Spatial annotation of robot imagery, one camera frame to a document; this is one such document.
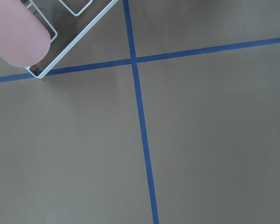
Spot pink cup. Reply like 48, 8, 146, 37
0, 0, 51, 68

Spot white wire cup rack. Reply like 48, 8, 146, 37
22, 0, 117, 79

